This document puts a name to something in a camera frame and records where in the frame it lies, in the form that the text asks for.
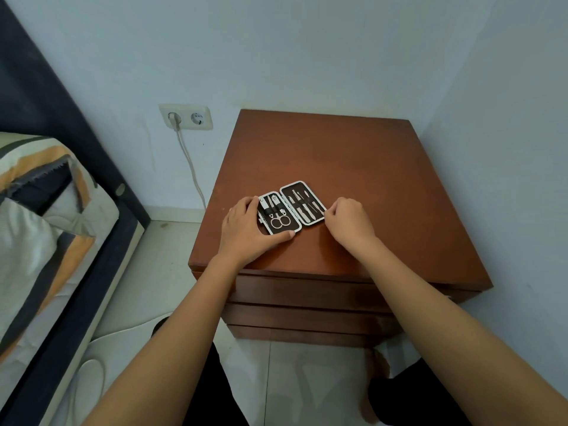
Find person's right hand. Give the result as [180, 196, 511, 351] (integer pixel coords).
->
[322, 197, 380, 259]

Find person's left hand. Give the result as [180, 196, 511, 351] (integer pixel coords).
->
[212, 195, 297, 273]

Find checkered manicure kit case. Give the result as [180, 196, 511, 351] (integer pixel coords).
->
[256, 180, 327, 236]

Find small silver scissors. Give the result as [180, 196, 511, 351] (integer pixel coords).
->
[268, 208, 292, 230]

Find brown wooden drawer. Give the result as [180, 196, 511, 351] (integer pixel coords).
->
[233, 275, 482, 314]
[226, 325, 391, 349]
[221, 304, 402, 335]

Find person's right forearm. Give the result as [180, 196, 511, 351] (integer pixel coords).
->
[354, 237, 568, 426]

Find person's left forearm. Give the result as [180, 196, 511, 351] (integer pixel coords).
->
[82, 256, 246, 426]

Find brown wooden nightstand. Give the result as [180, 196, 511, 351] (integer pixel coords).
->
[188, 108, 494, 349]

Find person's left leg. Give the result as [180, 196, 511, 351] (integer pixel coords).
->
[150, 317, 249, 426]

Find person's leg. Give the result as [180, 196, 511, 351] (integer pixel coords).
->
[150, 317, 249, 426]
[366, 348, 471, 426]

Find person's right leg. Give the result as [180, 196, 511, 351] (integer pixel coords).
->
[366, 348, 471, 426]

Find white floor cloth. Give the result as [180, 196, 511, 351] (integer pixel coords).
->
[49, 312, 178, 426]

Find white slipper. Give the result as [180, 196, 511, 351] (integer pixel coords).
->
[70, 358, 106, 426]

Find bed with striped bedding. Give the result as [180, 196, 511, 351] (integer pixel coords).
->
[0, 0, 151, 426]

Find white cable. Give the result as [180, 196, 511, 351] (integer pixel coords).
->
[176, 130, 208, 211]

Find white double wall socket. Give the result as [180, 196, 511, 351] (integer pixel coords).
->
[159, 103, 214, 131]

